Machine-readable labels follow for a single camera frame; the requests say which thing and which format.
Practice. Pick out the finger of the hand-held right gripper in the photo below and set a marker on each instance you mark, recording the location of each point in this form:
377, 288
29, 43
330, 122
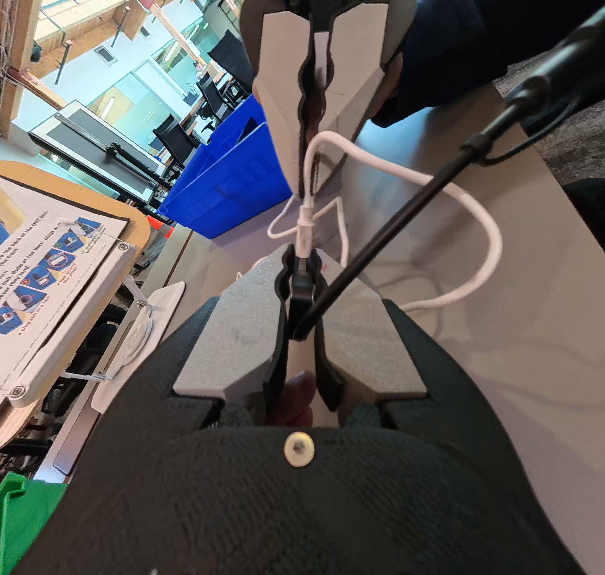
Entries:
359, 64
279, 74

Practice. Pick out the green plastic bin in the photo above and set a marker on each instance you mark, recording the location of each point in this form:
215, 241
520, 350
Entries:
23, 527

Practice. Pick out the person's right hand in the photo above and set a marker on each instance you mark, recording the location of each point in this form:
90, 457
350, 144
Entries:
390, 86

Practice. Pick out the person's left hand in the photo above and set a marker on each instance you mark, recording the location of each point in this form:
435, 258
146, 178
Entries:
297, 400

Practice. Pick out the grey aluminium framed case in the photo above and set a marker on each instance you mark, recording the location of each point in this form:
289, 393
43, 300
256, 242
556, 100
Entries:
85, 135

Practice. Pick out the blue plastic bin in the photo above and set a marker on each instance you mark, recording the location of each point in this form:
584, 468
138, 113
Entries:
227, 192

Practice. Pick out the orange traffic cone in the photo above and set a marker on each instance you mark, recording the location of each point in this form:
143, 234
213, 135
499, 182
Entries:
160, 227

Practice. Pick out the black office chair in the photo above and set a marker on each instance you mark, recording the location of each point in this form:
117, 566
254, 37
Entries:
175, 140
231, 53
215, 100

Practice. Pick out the printed instruction sheet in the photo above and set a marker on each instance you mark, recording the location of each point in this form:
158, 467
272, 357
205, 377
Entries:
47, 253

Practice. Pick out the person's right forearm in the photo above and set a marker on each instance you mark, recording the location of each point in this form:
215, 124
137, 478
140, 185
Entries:
472, 41

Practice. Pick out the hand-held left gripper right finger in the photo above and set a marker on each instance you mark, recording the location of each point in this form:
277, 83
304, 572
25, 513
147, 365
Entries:
368, 343

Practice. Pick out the grey usb hub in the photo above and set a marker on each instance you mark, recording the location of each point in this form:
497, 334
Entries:
302, 282

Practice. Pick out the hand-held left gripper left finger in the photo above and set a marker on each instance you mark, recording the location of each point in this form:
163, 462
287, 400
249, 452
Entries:
236, 338

